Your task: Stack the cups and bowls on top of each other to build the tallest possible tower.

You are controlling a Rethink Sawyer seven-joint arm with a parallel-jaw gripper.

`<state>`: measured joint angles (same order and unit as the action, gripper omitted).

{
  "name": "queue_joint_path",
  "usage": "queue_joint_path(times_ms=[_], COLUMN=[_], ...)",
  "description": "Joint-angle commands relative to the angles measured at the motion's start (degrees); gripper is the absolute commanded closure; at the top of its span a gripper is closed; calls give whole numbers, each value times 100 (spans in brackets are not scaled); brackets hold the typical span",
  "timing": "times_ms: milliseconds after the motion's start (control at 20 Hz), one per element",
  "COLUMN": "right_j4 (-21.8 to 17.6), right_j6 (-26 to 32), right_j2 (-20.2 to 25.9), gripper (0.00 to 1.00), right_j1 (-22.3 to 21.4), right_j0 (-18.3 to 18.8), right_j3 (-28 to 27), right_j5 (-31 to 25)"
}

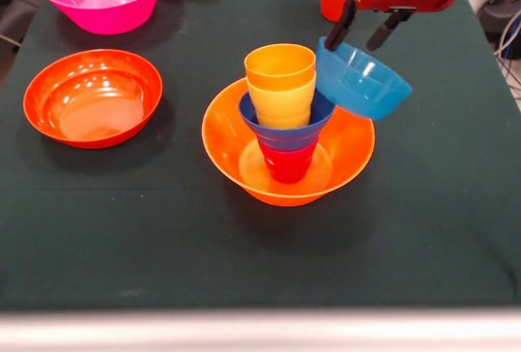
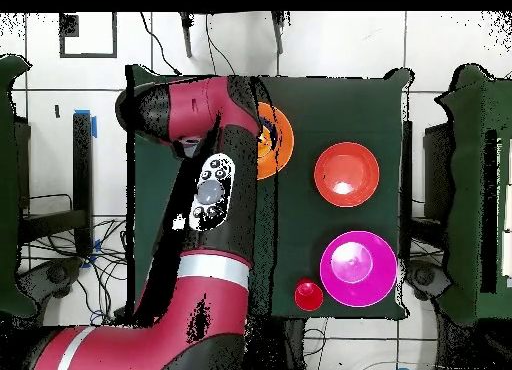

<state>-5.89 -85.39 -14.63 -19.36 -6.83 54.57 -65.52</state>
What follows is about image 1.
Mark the yellow cup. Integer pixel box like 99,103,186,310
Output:
246,76,317,130

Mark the light blue bowl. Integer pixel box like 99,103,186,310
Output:
315,36,414,121

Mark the dark blue bowl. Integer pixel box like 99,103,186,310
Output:
238,90,337,154

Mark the small orange cup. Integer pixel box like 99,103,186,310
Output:
243,43,317,92

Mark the magenta cup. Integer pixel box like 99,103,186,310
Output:
258,139,319,185

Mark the shallow red-orange bowl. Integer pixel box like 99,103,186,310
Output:
23,49,164,150

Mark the dark green tablecloth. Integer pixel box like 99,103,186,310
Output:
0,0,521,312

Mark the tangle of floor cables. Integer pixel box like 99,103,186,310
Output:
493,11,521,103

